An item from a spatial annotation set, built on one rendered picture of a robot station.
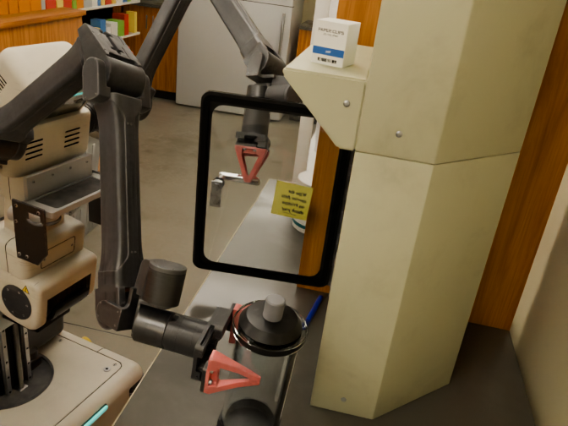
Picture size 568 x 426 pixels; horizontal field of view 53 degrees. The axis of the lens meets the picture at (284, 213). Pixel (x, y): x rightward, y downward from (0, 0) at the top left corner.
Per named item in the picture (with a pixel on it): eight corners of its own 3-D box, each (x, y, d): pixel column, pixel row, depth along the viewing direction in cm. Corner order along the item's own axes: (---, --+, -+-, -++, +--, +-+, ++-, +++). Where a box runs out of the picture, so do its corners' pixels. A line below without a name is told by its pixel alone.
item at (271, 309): (304, 324, 86) (313, 290, 83) (292, 365, 78) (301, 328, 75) (246, 308, 87) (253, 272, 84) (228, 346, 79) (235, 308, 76)
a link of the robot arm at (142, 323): (137, 332, 90) (122, 343, 84) (146, 291, 89) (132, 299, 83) (178, 345, 89) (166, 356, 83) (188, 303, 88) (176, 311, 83)
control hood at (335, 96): (368, 101, 108) (378, 47, 104) (354, 152, 79) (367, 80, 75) (309, 91, 110) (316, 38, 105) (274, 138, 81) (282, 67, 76)
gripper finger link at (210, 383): (272, 341, 83) (211, 323, 84) (259, 374, 77) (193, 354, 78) (264, 374, 86) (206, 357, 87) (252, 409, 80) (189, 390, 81)
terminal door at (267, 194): (327, 288, 125) (358, 111, 108) (192, 267, 126) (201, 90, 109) (327, 286, 126) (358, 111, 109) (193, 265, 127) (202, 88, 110)
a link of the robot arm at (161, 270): (137, 313, 95) (94, 318, 88) (151, 248, 94) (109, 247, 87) (186, 340, 89) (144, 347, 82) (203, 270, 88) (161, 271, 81)
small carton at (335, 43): (353, 64, 85) (361, 22, 82) (341, 68, 81) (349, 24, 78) (323, 57, 87) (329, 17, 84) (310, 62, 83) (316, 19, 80)
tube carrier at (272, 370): (287, 411, 95) (314, 311, 85) (272, 464, 86) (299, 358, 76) (226, 392, 97) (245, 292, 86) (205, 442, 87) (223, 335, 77)
